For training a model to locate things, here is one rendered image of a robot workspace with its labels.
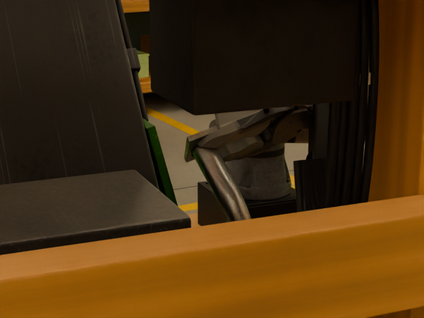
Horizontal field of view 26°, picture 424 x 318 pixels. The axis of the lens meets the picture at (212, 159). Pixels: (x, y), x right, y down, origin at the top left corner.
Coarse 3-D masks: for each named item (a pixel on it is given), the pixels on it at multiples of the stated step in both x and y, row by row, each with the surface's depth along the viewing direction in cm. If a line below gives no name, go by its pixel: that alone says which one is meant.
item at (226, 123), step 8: (232, 112) 113; (240, 112) 114; (248, 112) 114; (216, 120) 113; (224, 120) 113; (232, 120) 113; (224, 128) 111; (232, 128) 111; (240, 128) 111; (256, 128) 113; (264, 128) 114; (208, 136) 112; (216, 136) 111; (224, 136) 111; (232, 136) 111; (240, 136) 112; (248, 136) 114; (200, 144) 112; (208, 144) 112; (216, 144) 112; (224, 144) 112
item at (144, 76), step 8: (128, 0) 644; (136, 0) 647; (144, 0) 649; (128, 8) 640; (136, 8) 643; (144, 8) 646; (144, 40) 693; (144, 48) 695; (144, 56) 665; (144, 64) 668; (144, 72) 669; (144, 80) 665; (144, 88) 661
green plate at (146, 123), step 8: (144, 120) 114; (152, 128) 111; (152, 136) 112; (152, 144) 112; (152, 152) 113; (160, 152) 113; (152, 160) 114; (160, 160) 113; (160, 168) 113; (160, 176) 113; (168, 176) 114; (160, 184) 115; (168, 184) 114; (168, 192) 114
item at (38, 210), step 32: (0, 192) 97; (32, 192) 97; (64, 192) 97; (96, 192) 97; (128, 192) 97; (160, 192) 97; (0, 224) 88; (32, 224) 88; (64, 224) 88; (96, 224) 88; (128, 224) 88; (160, 224) 89
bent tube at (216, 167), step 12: (204, 132) 112; (192, 144) 112; (192, 156) 115; (204, 156) 112; (216, 156) 112; (204, 168) 112; (216, 168) 111; (216, 180) 111; (228, 180) 111; (216, 192) 111; (228, 192) 110; (240, 192) 111; (228, 204) 110; (240, 204) 110; (228, 216) 110; (240, 216) 110
